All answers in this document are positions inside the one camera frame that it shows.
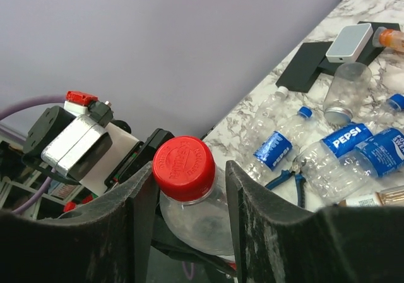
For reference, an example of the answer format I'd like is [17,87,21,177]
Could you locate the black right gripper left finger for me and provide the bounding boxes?
[1,164,158,282]

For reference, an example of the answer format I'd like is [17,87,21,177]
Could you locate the white box device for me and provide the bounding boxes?
[326,23,373,63]

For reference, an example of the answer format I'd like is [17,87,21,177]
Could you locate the Pepsi bottle centre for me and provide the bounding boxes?
[293,123,373,203]

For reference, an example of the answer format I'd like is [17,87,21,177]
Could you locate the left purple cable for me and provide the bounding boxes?
[0,95,69,216]

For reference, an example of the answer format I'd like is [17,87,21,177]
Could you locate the clear white-cap bottle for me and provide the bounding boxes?
[248,86,289,137]

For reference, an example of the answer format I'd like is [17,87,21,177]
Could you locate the black flat block front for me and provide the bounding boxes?
[276,42,332,93]

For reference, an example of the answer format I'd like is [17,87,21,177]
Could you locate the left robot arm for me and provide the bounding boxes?
[22,102,173,196]

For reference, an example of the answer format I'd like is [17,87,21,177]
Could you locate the Starbucks coffee bottle green cap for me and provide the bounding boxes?
[338,186,403,207]

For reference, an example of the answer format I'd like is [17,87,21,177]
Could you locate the clear jar metal lid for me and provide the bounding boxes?
[323,62,372,126]

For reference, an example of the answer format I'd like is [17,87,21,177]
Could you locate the black flat block rear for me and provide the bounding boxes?
[317,20,401,75]

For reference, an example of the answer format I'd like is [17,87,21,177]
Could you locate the black flat block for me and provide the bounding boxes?
[276,42,332,93]
[317,20,401,75]

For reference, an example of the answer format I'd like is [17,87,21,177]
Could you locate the red label water bottle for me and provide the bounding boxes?
[152,136,235,264]

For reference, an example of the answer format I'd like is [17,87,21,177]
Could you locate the Pocari Sweat bottle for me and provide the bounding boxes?
[352,128,403,178]

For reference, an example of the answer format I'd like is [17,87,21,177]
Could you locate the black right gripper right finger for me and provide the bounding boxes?
[225,160,403,282]

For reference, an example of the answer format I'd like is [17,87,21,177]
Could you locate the tall orange label tea bottle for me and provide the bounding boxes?
[372,27,404,52]

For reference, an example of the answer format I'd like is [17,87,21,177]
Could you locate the small Pepsi bottle left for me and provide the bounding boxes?
[242,106,314,184]

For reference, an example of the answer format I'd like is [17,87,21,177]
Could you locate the blue handled pliers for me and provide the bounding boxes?
[264,162,307,208]

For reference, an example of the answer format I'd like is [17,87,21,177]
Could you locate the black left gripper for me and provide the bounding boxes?
[104,128,174,190]

